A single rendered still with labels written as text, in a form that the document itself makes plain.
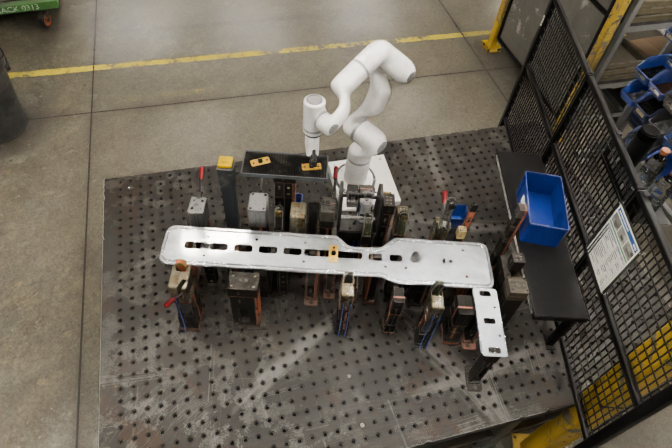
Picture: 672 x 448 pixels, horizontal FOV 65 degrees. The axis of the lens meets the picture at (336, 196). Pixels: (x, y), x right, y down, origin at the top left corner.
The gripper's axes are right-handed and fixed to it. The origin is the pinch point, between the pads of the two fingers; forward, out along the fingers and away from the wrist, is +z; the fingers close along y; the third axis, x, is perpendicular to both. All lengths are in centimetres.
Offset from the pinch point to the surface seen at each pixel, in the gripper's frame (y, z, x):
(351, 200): 19.5, 6.6, 14.7
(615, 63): -135, 61, 241
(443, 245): 35, 22, 54
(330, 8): -313, 122, 57
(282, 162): -3.7, 6.3, -12.2
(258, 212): 18.0, 12.5, -23.8
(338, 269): 42.6, 22.3, 7.1
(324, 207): 16.1, 14.6, 4.2
